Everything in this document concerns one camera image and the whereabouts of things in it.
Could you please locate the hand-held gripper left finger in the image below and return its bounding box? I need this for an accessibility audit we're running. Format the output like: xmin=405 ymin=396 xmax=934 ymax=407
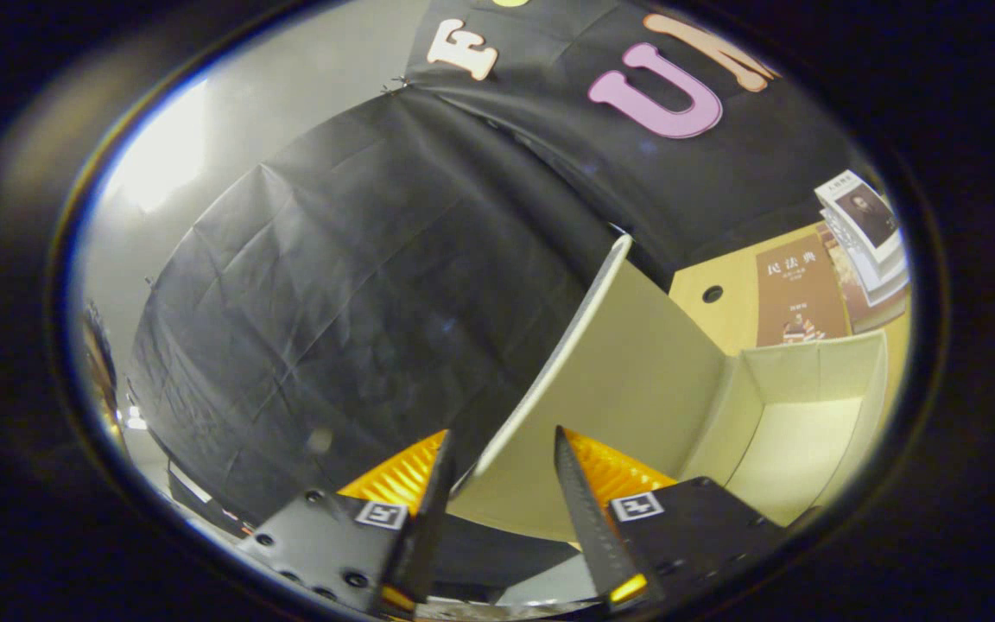
xmin=237 ymin=430 xmax=455 ymax=616

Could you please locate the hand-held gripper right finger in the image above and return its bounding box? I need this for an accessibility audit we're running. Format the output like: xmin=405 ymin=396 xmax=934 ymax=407
xmin=555 ymin=425 xmax=788 ymax=607

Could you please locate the black backdrop cloth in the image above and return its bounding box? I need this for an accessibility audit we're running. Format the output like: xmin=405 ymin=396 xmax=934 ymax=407
xmin=126 ymin=0 xmax=861 ymax=562

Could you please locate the brown cover book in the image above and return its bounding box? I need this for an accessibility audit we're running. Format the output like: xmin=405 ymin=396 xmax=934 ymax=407
xmin=755 ymin=233 xmax=852 ymax=348

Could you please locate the tan cover thick book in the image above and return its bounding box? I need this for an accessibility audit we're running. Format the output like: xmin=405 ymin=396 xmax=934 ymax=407
xmin=817 ymin=223 xmax=911 ymax=334

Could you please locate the plain white book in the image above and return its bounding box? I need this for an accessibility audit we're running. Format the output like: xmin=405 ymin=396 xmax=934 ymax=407
xmin=843 ymin=251 xmax=909 ymax=296

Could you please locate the white portrait cover book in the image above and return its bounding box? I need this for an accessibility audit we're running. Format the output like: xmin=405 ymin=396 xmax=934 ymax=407
xmin=813 ymin=170 xmax=904 ymax=269

